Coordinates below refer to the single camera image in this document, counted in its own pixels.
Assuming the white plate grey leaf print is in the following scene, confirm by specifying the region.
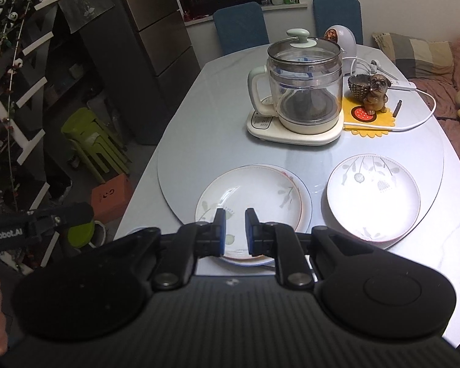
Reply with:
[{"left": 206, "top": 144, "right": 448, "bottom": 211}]
[{"left": 327, "top": 154, "right": 421, "bottom": 243}]

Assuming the grey refrigerator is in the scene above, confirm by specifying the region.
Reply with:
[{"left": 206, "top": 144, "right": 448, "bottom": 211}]
[{"left": 80, "top": 0, "right": 202, "bottom": 146}]

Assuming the white plate pink rim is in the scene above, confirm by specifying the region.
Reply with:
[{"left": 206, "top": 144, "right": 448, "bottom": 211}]
[{"left": 195, "top": 165, "right": 303, "bottom": 262}]

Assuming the white power cable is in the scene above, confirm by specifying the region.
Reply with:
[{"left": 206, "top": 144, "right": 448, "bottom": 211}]
[{"left": 343, "top": 57, "right": 438, "bottom": 133}]

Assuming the yellow scalloped coaster mat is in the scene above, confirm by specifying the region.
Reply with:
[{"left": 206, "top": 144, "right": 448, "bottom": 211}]
[{"left": 343, "top": 95, "right": 397, "bottom": 139}]

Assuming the plaid pillow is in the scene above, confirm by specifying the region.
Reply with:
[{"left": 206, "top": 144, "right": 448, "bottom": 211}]
[{"left": 372, "top": 32, "right": 455, "bottom": 81}]

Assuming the white egg-shaped appliance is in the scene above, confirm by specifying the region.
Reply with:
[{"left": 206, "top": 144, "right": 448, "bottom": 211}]
[{"left": 324, "top": 25, "right": 357, "bottom": 76}]

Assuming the dog figurine with basket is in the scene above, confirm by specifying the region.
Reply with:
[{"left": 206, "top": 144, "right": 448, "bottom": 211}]
[{"left": 348, "top": 73, "right": 392, "bottom": 115}]

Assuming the white ladder shelf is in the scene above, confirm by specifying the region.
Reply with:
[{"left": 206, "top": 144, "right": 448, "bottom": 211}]
[{"left": 0, "top": 0, "right": 67, "bottom": 215}]

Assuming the green round lid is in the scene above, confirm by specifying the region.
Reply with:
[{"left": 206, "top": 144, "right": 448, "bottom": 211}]
[{"left": 67, "top": 220, "right": 95, "bottom": 248}]

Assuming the cream kettle heating base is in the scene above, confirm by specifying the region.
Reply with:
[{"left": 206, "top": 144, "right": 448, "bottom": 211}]
[{"left": 246, "top": 96, "right": 346, "bottom": 147}]

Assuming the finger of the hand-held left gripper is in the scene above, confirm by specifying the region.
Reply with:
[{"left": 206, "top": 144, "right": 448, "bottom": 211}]
[{"left": 23, "top": 201, "right": 96, "bottom": 239}]

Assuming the panda flower garland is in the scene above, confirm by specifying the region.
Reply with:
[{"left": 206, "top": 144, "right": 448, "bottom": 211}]
[{"left": 0, "top": 0, "right": 43, "bottom": 200}]

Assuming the glass kettle lid green knob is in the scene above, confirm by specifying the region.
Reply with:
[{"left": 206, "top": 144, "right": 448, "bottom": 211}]
[{"left": 267, "top": 28, "right": 343, "bottom": 66}]

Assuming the grey hanging cloth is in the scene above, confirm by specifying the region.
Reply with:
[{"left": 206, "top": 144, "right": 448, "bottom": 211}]
[{"left": 56, "top": 0, "right": 116, "bottom": 34}]

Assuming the blue padded chair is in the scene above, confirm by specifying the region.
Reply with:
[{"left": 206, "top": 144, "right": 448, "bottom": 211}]
[
  {"left": 213, "top": 2, "right": 270, "bottom": 56},
  {"left": 313, "top": 0, "right": 364, "bottom": 46}
]

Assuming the white plate blue rim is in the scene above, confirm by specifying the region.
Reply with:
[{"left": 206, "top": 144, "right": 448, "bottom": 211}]
[{"left": 215, "top": 166, "right": 312, "bottom": 267}]

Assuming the glass electric kettle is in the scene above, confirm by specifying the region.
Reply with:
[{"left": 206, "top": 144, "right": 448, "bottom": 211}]
[{"left": 247, "top": 44, "right": 344, "bottom": 136}]

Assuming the stack of green stools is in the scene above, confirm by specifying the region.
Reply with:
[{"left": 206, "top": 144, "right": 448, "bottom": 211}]
[{"left": 60, "top": 107, "right": 132, "bottom": 183}]

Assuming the orange cardboard box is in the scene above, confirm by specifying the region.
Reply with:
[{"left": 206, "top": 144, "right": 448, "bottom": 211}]
[{"left": 91, "top": 173, "right": 133, "bottom": 220}]

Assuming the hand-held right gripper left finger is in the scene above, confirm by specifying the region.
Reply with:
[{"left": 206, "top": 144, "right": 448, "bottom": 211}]
[{"left": 113, "top": 208, "right": 227, "bottom": 291}]

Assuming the white cable adapter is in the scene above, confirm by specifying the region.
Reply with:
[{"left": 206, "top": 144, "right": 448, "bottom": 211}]
[{"left": 390, "top": 78, "right": 419, "bottom": 92}]

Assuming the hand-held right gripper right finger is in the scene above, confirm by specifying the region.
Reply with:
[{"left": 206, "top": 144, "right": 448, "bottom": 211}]
[{"left": 245, "top": 207, "right": 373, "bottom": 289}]

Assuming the round glass turntable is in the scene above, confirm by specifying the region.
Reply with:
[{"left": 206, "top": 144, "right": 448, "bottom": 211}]
[{"left": 157, "top": 42, "right": 444, "bottom": 247}]

